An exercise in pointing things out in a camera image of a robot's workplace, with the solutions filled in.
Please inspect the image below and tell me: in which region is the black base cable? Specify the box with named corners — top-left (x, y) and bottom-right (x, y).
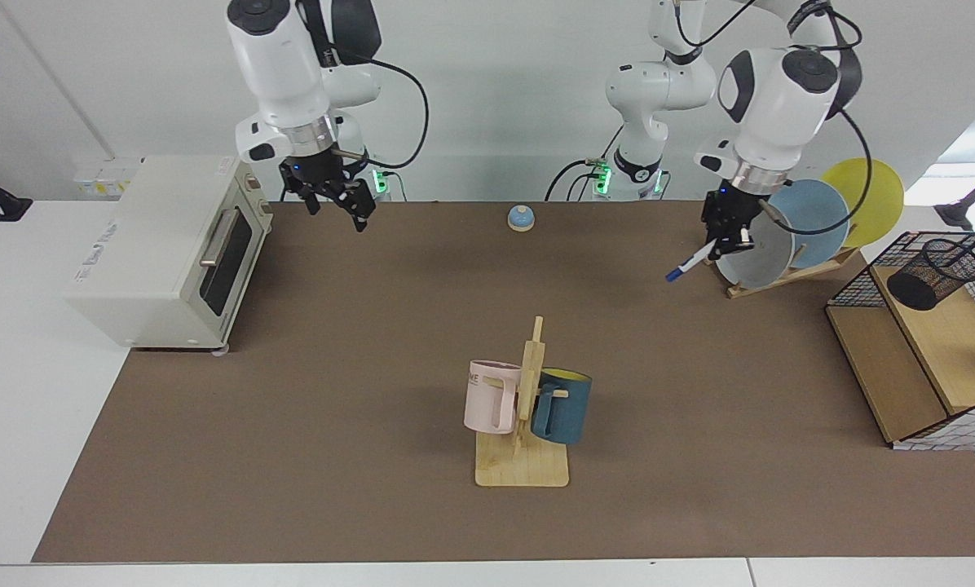
top-left (566, 167), bottom-right (611, 202)
top-left (373, 167), bottom-right (408, 202)
top-left (545, 126), bottom-right (625, 202)

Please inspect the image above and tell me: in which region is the wooden plate rack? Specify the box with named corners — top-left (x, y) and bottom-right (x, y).
top-left (704, 245), bottom-right (863, 300)

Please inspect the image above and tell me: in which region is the blue and white marker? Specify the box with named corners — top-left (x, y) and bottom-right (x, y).
top-left (665, 241), bottom-right (717, 284)

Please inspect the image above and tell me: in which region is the yellow plate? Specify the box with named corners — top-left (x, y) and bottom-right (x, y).
top-left (820, 158), bottom-right (906, 249)

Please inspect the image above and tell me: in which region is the wire basket wooden floor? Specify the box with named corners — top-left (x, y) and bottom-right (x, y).
top-left (826, 232), bottom-right (975, 452)

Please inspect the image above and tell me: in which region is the black mesh pen holder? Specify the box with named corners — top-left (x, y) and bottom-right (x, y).
top-left (887, 237), bottom-right (975, 311)

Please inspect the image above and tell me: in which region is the pink cup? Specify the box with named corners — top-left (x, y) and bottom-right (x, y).
top-left (464, 360), bottom-right (523, 435)

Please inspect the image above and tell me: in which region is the wooden cup stand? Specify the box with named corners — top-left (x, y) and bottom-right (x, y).
top-left (475, 316), bottom-right (570, 488)

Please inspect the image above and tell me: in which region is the light blue plate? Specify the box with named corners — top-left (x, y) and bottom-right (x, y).
top-left (761, 179), bottom-right (851, 270)

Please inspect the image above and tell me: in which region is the teal cup yellow inside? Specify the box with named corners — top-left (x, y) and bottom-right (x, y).
top-left (531, 369), bottom-right (593, 446)

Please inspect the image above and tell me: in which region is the brown table cloth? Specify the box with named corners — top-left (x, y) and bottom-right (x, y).
top-left (33, 200), bottom-right (975, 563)

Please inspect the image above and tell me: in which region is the pale toaster oven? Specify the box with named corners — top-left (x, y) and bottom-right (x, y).
top-left (65, 155), bottom-right (275, 355)

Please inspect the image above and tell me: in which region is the grey plate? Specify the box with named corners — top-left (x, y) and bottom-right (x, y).
top-left (714, 208), bottom-right (796, 290)

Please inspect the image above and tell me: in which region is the white wall socket box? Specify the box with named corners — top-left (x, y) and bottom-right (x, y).
top-left (74, 159), bottom-right (142, 201)

